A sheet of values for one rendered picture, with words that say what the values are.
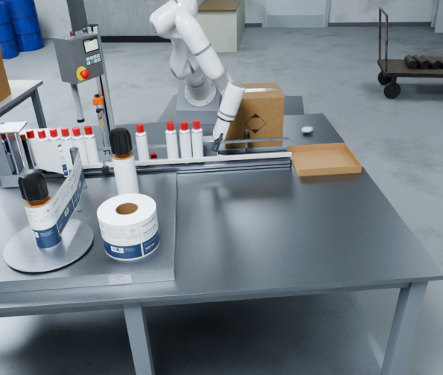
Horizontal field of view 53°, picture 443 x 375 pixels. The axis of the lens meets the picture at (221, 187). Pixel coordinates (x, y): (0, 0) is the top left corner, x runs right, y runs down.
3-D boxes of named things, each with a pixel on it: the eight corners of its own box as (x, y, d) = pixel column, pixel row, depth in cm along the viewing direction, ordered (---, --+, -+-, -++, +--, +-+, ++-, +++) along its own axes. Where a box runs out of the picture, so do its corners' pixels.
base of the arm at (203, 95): (181, 103, 266) (174, 89, 248) (189, 74, 270) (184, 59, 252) (211, 109, 263) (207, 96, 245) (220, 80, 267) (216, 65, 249)
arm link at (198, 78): (180, 76, 250) (171, 53, 226) (207, 56, 251) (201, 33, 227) (193, 91, 247) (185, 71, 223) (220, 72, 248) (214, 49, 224)
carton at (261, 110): (225, 149, 232) (223, 99, 219) (222, 130, 253) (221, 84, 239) (282, 146, 233) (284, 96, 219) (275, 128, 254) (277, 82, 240)
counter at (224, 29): (245, 28, 920) (245, -8, 885) (236, 53, 747) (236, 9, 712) (213, 28, 927) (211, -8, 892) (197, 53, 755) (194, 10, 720)
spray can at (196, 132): (193, 163, 213) (190, 123, 202) (193, 158, 217) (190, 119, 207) (204, 162, 213) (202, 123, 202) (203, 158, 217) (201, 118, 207)
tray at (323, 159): (298, 176, 209) (299, 169, 207) (287, 152, 231) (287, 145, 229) (361, 172, 210) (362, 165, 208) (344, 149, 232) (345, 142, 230)
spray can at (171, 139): (167, 164, 212) (164, 124, 202) (168, 160, 217) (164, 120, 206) (179, 164, 212) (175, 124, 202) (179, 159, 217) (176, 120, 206)
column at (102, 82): (110, 164, 226) (85, 26, 192) (111, 159, 230) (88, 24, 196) (119, 163, 226) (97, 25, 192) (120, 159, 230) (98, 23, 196)
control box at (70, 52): (61, 82, 195) (51, 37, 186) (89, 71, 208) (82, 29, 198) (77, 85, 191) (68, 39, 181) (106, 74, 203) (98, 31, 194)
